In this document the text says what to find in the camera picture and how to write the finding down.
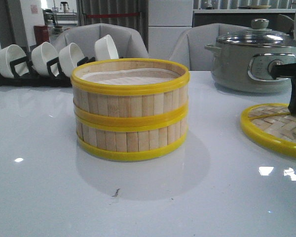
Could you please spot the red cylinder container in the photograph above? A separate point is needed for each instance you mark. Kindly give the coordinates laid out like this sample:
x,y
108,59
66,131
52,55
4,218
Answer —
x,y
41,34

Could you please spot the white bowl far left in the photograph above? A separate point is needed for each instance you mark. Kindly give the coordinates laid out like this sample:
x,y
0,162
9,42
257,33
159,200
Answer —
x,y
7,55

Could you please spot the white bowl right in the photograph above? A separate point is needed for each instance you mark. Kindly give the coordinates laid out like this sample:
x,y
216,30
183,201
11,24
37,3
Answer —
x,y
105,49

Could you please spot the white steamer liner cloth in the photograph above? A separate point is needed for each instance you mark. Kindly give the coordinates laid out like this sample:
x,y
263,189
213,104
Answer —
x,y
141,76

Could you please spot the glass pot lid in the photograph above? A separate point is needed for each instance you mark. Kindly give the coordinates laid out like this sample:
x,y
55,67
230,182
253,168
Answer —
x,y
258,35

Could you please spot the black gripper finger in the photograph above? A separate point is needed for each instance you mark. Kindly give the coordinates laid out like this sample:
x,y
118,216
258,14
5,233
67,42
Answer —
x,y
287,71

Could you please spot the white cabinet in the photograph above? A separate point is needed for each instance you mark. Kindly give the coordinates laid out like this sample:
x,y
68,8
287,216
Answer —
x,y
167,19

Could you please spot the grey chair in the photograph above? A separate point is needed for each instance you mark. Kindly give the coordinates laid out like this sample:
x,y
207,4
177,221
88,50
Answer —
x,y
128,42
189,48

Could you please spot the green electric cooking pot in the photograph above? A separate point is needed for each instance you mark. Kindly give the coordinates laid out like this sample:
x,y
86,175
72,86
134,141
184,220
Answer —
x,y
247,68

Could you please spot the bamboo steamer basket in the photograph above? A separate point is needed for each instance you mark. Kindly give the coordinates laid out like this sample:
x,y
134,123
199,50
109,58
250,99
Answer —
x,y
128,101
131,139

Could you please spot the woven bamboo steamer lid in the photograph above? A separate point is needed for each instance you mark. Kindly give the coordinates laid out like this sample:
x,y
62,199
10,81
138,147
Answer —
x,y
272,126

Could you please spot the black bowl rack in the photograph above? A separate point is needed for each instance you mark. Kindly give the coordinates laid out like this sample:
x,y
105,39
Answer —
x,y
56,77

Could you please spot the left grey chair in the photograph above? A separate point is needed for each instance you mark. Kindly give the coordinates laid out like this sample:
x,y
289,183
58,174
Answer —
x,y
128,42

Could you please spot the white bowl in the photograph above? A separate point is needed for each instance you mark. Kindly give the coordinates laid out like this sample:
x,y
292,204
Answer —
x,y
105,49
69,56
41,55
7,55

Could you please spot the right grey chair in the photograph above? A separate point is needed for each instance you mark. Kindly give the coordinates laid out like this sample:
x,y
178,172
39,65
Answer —
x,y
189,48

